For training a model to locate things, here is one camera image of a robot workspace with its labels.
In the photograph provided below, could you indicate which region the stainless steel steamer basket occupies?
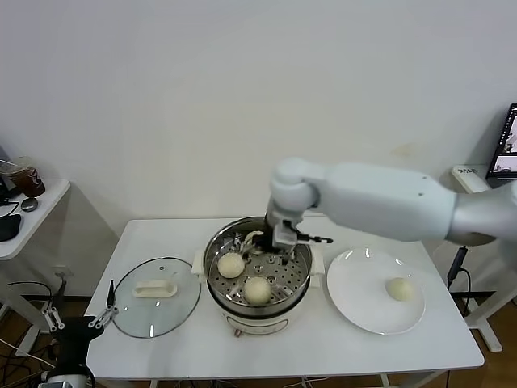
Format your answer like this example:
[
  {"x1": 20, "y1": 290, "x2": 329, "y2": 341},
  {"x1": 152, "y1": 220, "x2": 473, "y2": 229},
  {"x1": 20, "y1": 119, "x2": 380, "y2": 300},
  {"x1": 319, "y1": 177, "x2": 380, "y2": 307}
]
[{"x1": 203, "y1": 217, "x2": 313, "y2": 312}]

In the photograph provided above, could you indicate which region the white side table with label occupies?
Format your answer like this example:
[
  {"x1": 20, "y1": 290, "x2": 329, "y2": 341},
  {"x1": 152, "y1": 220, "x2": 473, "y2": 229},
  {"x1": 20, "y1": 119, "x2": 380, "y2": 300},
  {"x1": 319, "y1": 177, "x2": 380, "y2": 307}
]
[{"x1": 450, "y1": 164, "x2": 517, "y2": 352}]

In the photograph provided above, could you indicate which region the white steamed baozi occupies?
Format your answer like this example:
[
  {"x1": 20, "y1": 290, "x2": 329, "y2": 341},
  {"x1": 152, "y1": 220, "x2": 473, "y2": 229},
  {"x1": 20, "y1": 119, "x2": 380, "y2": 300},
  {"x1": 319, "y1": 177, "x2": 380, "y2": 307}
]
[
  {"x1": 385, "y1": 277, "x2": 415, "y2": 302},
  {"x1": 243, "y1": 229, "x2": 266, "y2": 255},
  {"x1": 217, "y1": 253, "x2": 246, "y2": 280},
  {"x1": 243, "y1": 276, "x2": 272, "y2": 306}
]

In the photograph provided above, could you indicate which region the white round plate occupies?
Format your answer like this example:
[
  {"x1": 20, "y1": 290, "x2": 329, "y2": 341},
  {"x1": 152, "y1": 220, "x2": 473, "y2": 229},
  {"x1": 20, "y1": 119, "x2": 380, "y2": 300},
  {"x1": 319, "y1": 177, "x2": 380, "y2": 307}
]
[{"x1": 326, "y1": 247, "x2": 426, "y2": 335}]

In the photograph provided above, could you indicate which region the white electric cooker base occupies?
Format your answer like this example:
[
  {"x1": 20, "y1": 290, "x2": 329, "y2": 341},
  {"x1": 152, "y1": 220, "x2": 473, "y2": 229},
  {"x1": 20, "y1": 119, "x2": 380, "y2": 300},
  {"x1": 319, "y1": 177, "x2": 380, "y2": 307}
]
[{"x1": 191, "y1": 248, "x2": 326, "y2": 339}]

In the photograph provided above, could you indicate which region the black cable with adapter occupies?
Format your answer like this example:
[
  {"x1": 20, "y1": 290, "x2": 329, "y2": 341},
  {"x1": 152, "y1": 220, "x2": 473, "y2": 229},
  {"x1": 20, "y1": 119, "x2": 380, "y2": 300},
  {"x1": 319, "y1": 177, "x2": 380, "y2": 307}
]
[{"x1": 446, "y1": 244, "x2": 473, "y2": 320}]

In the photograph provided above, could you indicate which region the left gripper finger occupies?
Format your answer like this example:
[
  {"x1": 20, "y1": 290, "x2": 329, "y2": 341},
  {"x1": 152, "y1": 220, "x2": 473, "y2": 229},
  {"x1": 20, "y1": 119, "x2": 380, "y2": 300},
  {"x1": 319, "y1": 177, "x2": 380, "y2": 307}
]
[
  {"x1": 41, "y1": 282, "x2": 65, "y2": 332},
  {"x1": 88, "y1": 279, "x2": 119, "y2": 328}
]

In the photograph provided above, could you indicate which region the iced coffee plastic cup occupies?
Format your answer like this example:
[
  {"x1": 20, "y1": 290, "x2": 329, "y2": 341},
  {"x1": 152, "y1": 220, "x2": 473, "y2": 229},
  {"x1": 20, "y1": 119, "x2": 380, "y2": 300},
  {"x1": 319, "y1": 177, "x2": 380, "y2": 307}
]
[{"x1": 0, "y1": 157, "x2": 45, "y2": 199}]

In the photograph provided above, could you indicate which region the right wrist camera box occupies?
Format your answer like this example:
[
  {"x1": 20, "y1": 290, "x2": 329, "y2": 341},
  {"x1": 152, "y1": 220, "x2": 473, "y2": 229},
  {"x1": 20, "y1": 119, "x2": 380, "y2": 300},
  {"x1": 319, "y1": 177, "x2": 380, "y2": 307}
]
[{"x1": 272, "y1": 220, "x2": 302, "y2": 250}]

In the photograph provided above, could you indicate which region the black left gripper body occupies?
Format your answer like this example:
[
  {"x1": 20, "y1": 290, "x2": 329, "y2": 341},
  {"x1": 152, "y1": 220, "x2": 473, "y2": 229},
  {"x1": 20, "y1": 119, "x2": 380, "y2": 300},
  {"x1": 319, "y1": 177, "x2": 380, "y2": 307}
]
[{"x1": 52, "y1": 317, "x2": 102, "y2": 365}]

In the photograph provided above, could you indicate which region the white side table with cup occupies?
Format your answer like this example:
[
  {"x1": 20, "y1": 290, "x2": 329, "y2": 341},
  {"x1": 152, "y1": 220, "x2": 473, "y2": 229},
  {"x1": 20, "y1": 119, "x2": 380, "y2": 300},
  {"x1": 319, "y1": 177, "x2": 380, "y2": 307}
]
[{"x1": 0, "y1": 179, "x2": 70, "y2": 356}]

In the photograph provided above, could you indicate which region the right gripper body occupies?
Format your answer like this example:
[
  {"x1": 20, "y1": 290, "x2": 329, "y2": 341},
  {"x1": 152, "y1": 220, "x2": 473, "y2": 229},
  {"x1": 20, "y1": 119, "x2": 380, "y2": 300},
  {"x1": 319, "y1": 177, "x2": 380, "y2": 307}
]
[{"x1": 252, "y1": 230, "x2": 275, "y2": 254}]

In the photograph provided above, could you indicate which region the open grey laptop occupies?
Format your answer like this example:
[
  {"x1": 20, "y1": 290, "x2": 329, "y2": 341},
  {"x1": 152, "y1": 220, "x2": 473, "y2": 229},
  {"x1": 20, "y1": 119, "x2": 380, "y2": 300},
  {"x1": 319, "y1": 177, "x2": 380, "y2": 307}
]
[{"x1": 486, "y1": 103, "x2": 517, "y2": 181}]

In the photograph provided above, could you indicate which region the glass lid with white handle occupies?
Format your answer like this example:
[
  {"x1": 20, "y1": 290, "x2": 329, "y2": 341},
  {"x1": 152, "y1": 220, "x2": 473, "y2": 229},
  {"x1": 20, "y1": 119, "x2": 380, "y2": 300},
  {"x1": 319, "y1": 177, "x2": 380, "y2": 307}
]
[{"x1": 109, "y1": 255, "x2": 202, "y2": 340}]

